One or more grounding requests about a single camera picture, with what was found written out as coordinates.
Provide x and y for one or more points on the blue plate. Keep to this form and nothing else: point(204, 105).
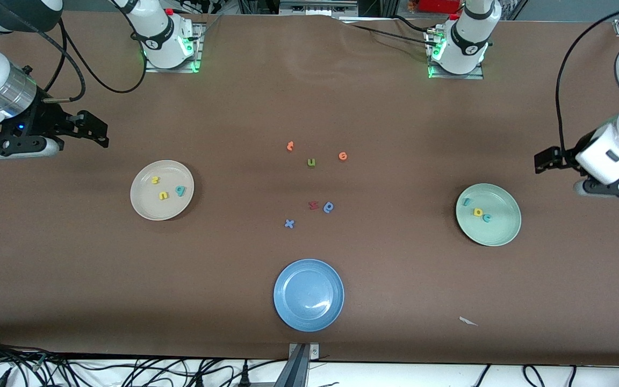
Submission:
point(308, 295)

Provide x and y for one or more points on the grey metal box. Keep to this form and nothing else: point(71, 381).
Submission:
point(317, 6)

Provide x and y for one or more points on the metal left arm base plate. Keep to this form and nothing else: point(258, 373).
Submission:
point(476, 76)

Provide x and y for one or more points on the beige brown plate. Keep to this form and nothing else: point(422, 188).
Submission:
point(148, 207)

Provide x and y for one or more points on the red box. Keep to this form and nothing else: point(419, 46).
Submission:
point(438, 5)

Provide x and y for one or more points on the red letter z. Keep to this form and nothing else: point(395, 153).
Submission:
point(313, 205)

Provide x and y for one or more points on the green plate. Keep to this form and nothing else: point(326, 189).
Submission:
point(503, 231)

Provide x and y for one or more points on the white paper scrap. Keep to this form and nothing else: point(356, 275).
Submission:
point(468, 321)

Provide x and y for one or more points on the blue letter e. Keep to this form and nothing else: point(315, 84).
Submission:
point(329, 207)

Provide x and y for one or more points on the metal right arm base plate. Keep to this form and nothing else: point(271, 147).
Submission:
point(151, 68)

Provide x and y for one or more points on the black power plug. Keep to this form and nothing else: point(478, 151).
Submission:
point(244, 376)
point(199, 380)

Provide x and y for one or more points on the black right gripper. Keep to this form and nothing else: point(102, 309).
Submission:
point(42, 119)

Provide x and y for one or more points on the yellow letter u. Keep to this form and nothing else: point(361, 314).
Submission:
point(163, 198)

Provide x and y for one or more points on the teal letter g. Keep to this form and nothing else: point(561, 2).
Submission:
point(180, 190)

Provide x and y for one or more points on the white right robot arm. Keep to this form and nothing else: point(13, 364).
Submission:
point(162, 37)

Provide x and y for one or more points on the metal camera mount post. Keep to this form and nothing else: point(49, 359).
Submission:
point(296, 371)

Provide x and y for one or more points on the blue letter x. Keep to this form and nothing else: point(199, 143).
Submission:
point(289, 223)

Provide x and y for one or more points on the brown table cover sheet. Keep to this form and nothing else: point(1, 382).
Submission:
point(309, 97)

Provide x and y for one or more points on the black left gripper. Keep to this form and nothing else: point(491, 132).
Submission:
point(566, 156)

